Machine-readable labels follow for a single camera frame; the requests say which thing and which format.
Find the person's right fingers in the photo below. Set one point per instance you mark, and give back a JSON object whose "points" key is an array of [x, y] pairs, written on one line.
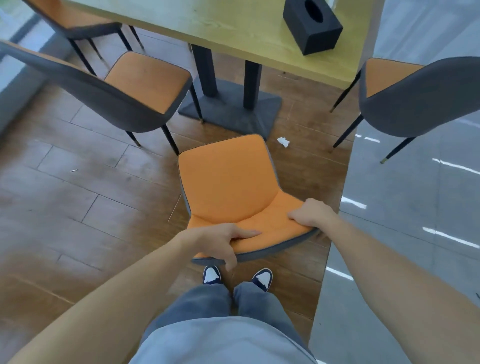
{"points": [[299, 216]]}

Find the orange chair with grey back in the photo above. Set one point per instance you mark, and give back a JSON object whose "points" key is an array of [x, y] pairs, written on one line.
{"points": [[150, 80], [75, 15], [412, 97], [225, 180]]}

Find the person's blue jeans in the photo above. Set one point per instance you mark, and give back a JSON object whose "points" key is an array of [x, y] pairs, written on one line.
{"points": [[202, 303]]}

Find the person's left thumb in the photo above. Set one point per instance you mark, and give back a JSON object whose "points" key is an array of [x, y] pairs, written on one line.
{"points": [[231, 259]]}

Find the person's left hand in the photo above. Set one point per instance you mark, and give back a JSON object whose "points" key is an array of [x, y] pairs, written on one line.
{"points": [[213, 242]]}

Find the person's right hand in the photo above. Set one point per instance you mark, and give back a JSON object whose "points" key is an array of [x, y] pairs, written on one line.
{"points": [[317, 213]]}

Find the crumpled white paper scrap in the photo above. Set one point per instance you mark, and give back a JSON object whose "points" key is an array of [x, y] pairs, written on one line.
{"points": [[283, 142]]}

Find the person's left navy white shoe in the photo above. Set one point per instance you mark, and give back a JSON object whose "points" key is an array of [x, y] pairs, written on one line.
{"points": [[212, 275]]}

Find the black tissue box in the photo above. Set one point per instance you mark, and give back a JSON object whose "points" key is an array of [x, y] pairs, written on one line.
{"points": [[315, 32]]}

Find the person's light grey shirt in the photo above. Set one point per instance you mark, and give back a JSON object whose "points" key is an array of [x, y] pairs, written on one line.
{"points": [[221, 343]]}

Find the black table pedestal base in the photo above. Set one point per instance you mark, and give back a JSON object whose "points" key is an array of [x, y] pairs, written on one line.
{"points": [[232, 108]]}

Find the person's right forearm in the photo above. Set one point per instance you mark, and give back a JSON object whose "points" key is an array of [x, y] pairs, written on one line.
{"points": [[397, 296]]}

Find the person's left forearm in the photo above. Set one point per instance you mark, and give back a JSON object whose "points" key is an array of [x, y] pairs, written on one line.
{"points": [[112, 307]]}

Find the person's navy white shoe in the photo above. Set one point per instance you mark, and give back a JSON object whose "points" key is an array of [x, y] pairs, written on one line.
{"points": [[263, 279], [212, 275]]}

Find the person's right navy white shoe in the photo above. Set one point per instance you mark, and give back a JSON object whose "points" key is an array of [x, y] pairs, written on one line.
{"points": [[263, 279]]}

